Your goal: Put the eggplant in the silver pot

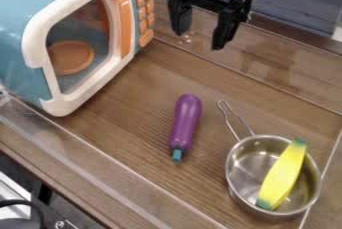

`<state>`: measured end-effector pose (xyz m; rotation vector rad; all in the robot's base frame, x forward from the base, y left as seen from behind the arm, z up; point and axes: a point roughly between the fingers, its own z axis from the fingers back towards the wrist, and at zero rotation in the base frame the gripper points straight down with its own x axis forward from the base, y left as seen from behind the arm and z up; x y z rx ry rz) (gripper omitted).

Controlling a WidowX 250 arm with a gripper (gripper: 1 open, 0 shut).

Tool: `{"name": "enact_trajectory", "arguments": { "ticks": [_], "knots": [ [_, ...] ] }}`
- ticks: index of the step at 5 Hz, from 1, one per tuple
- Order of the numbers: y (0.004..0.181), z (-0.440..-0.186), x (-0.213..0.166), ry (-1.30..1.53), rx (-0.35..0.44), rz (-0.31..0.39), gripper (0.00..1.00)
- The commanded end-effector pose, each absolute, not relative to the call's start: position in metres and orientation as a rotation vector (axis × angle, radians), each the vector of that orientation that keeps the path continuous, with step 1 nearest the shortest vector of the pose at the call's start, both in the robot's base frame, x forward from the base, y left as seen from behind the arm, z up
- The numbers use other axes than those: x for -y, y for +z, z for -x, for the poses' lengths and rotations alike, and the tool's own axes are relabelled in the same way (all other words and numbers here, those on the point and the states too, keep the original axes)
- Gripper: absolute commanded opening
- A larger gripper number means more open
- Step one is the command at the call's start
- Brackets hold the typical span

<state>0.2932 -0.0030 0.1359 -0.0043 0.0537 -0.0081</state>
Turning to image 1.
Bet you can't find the purple toy eggplant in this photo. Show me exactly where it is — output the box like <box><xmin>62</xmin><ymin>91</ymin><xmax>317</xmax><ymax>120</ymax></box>
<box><xmin>169</xmin><ymin>94</ymin><xmax>202</xmax><ymax>164</ymax></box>

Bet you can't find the blue toy microwave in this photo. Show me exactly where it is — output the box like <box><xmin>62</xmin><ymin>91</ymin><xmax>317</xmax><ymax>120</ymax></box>
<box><xmin>0</xmin><ymin>0</ymin><xmax>155</xmax><ymax>117</ymax></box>

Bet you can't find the orange microwave turntable plate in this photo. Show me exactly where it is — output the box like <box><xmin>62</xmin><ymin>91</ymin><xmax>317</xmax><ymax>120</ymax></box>
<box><xmin>49</xmin><ymin>40</ymin><xmax>95</xmax><ymax>75</ymax></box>

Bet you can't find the yellow toy banana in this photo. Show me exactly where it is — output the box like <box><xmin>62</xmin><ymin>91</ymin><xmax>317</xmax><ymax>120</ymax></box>
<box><xmin>256</xmin><ymin>138</ymin><xmax>308</xmax><ymax>210</ymax></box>

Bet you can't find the silver pot with wire handle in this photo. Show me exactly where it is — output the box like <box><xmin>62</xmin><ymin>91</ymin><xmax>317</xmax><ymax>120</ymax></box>
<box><xmin>218</xmin><ymin>100</ymin><xmax>322</xmax><ymax>222</ymax></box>

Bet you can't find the black cable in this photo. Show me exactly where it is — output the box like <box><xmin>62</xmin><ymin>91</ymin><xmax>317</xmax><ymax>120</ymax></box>
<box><xmin>0</xmin><ymin>199</ymin><xmax>47</xmax><ymax>229</ymax></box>

